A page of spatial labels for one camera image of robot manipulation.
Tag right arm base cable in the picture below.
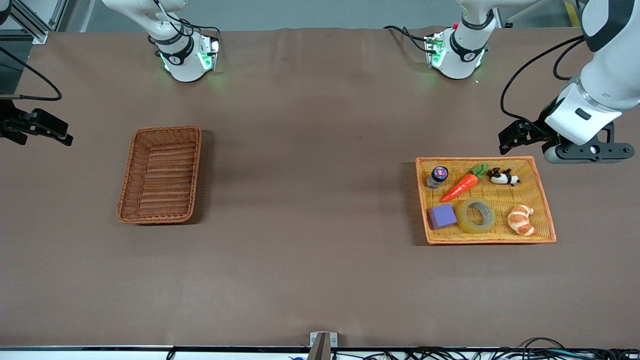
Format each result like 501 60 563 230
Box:
150 0 223 46

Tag yellow packing tape roll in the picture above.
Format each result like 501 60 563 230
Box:
455 197 497 235

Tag orange toy carrot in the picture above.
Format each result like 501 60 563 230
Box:
440 162 491 203

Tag table cover sheet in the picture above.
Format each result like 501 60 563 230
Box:
0 26 640 349

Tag metal camera pole bracket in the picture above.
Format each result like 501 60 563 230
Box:
309 331 339 360

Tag aluminium frame profile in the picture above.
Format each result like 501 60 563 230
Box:
0 0 68 46

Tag toy croissant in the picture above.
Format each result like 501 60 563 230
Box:
507 204 537 237

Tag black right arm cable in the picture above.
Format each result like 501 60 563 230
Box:
0 46 63 101

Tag black and white panda toy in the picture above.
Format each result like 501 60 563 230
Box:
487 167 521 187

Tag small dark-capped bottle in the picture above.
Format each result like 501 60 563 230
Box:
426 166 450 190

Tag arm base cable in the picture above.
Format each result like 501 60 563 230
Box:
384 25 431 53
150 0 223 46

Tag deep brown wicker basket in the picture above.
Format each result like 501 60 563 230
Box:
116 125 203 225

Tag tangled black cables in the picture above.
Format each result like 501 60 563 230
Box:
165 337 640 360

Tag flat orange wicker basket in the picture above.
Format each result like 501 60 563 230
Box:
415 156 557 246

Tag purple foam block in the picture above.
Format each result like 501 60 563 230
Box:
428 203 458 231

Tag left arm base cable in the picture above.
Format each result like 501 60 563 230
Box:
384 25 431 53

